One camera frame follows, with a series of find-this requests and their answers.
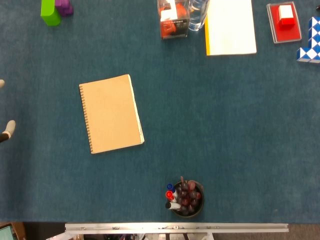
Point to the clear plastic water bottle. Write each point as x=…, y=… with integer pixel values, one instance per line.
x=197, y=17

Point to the blue white snake puzzle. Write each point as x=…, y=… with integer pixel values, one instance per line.
x=313, y=45

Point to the red cap whiteboard marker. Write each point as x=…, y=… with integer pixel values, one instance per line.
x=169, y=194

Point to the aluminium frame rail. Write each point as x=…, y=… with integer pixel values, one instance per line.
x=175, y=227

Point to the dark red grape bunch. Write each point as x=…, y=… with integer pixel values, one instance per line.
x=188, y=197

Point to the black round pen holder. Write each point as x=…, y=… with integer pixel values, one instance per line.
x=201, y=200

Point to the green plastic block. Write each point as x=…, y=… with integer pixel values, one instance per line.
x=50, y=13

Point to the blue cap whiteboard marker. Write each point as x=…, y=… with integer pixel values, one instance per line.
x=170, y=186

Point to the purple plastic block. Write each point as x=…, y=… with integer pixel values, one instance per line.
x=66, y=8

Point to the kraft cover spiral notebook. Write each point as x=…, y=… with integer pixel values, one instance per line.
x=111, y=113

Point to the clear box of orange parts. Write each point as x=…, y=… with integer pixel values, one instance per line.
x=173, y=22

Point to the blue felt table cloth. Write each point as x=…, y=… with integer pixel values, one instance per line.
x=225, y=125

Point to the black cap whiteboard marker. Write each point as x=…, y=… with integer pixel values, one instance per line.
x=172, y=206

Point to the red white box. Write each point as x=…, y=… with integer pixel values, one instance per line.
x=287, y=33

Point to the red and white cube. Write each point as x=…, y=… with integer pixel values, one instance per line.
x=287, y=16

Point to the white notepad yellow spine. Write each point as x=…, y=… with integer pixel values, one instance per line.
x=232, y=27

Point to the green screen device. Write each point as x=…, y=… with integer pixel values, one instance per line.
x=6, y=232

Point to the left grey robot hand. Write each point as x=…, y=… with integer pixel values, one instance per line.
x=10, y=127

